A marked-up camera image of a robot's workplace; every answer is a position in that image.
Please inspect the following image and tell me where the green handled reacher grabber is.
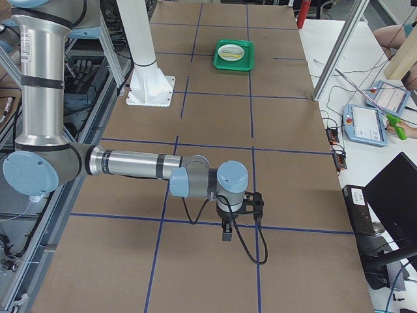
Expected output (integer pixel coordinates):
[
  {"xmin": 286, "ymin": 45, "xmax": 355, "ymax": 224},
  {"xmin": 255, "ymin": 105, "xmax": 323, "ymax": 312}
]
[{"xmin": 335, "ymin": 69, "xmax": 410, "ymax": 140}]

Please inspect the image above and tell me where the near blue teach pendant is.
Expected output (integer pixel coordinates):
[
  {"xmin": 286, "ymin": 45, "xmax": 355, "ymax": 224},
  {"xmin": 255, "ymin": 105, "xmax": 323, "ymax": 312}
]
[{"xmin": 343, "ymin": 104, "xmax": 388, "ymax": 147}]

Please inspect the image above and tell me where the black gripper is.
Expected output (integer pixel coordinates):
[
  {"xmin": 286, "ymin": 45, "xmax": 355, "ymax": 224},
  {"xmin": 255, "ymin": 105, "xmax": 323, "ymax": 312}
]
[{"xmin": 216, "ymin": 205, "xmax": 242, "ymax": 241}]

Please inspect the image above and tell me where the yellow plastic spoon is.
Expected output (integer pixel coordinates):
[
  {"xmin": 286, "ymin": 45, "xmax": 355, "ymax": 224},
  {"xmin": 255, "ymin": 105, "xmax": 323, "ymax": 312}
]
[{"xmin": 219, "ymin": 53, "xmax": 244, "ymax": 62}]

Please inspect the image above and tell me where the seated person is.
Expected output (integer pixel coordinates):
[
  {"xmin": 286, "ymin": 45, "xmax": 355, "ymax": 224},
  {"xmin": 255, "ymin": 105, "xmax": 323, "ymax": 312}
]
[{"xmin": 373, "ymin": 23, "xmax": 417, "ymax": 140}]

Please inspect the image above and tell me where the green plastic tray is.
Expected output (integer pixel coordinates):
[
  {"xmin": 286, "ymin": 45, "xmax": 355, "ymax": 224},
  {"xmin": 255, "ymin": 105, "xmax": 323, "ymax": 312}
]
[{"xmin": 213, "ymin": 39, "xmax": 255, "ymax": 72}]

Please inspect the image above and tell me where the blue teach pendant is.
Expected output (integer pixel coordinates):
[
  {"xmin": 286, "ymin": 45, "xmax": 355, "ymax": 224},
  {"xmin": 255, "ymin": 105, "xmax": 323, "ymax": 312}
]
[
  {"xmin": 343, "ymin": 104, "xmax": 388, "ymax": 147},
  {"xmin": 366, "ymin": 80, "xmax": 410, "ymax": 117}
]

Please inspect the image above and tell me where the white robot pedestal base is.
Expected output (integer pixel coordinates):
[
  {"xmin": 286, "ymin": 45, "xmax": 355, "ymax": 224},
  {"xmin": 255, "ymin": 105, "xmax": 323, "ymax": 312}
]
[{"xmin": 117, "ymin": 0, "xmax": 175, "ymax": 108}]

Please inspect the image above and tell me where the red cylinder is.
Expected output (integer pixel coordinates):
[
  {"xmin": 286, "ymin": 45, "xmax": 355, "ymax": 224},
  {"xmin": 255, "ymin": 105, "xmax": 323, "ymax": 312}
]
[{"xmin": 296, "ymin": 0, "xmax": 311, "ymax": 29}]

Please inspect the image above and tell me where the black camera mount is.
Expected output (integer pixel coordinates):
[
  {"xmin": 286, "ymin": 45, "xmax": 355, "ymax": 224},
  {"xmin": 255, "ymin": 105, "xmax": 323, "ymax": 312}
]
[{"xmin": 237, "ymin": 192, "xmax": 264, "ymax": 221}]

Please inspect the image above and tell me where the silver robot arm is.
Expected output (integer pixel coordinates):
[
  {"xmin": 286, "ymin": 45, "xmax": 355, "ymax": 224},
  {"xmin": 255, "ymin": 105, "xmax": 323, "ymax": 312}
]
[{"xmin": 3, "ymin": 1, "xmax": 248, "ymax": 241}]

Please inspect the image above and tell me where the black monitor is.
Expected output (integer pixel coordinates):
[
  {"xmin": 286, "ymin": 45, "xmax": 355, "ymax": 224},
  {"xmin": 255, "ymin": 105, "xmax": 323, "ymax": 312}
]
[{"xmin": 364, "ymin": 152, "xmax": 416, "ymax": 247}]

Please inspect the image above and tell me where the aluminium side frame rail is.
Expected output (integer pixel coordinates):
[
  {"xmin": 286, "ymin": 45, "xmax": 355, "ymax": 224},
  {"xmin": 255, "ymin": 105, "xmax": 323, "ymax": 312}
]
[{"xmin": 1, "ymin": 23, "xmax": 130, "ymax": 312}]

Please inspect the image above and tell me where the aluminium frame post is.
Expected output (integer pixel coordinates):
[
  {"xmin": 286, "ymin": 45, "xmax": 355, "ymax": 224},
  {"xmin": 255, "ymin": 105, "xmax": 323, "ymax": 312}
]
[{"xmin": 312, "ymin": 0, "xmax": 369, "ymax": 101}]

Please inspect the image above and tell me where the far blue teach pendant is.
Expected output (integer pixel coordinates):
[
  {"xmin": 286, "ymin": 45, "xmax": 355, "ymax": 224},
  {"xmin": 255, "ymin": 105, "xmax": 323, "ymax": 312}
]
[{"xmin": 366, "ymin": 80, "xmax": 410, "ymax": 117}]

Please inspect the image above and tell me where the black computer box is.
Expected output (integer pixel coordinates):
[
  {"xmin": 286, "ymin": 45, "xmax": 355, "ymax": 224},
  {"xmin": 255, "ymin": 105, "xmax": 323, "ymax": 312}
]
[{"xmin": 342, "ymin": 185, "xmax": 375, "ymax": 236}]

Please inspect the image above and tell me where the wooden beam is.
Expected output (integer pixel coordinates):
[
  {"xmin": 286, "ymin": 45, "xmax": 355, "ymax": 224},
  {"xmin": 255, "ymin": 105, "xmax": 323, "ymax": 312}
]
[{"xmin": 384, "ymin": 27, "xmax": 417, "ymax": 80}]

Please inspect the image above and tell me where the black camera cable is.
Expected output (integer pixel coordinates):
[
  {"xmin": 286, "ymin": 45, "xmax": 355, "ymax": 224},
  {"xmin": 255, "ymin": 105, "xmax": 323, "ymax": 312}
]
[{"xmin": 180, "ymin": 194, "xmax": 269, "ymax": 265}]

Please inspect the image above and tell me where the orange black connector block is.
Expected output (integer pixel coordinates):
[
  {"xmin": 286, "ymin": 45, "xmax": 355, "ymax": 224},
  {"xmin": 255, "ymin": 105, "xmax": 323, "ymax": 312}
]
[{"xmin": 325, "ymin": 127, "xmax": 339, "ymax": 144}]

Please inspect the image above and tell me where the white round plate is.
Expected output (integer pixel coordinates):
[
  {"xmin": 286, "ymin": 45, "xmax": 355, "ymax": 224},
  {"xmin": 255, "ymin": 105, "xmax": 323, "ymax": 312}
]
[{"xmin": 218, "ymin": 44, "xmax": 245, "ymax": 62}]

